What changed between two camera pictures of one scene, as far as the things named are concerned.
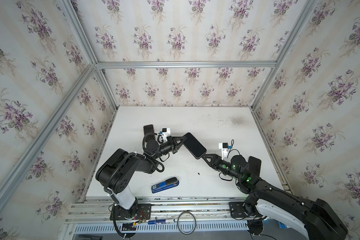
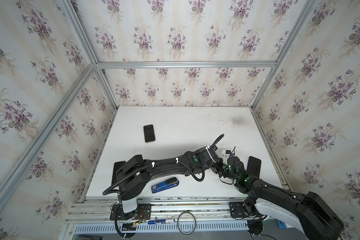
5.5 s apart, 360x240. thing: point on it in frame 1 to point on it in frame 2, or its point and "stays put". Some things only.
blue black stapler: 169,183 stays put
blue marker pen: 160,221 stays put
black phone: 254,166 stays put
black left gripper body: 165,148 to 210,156
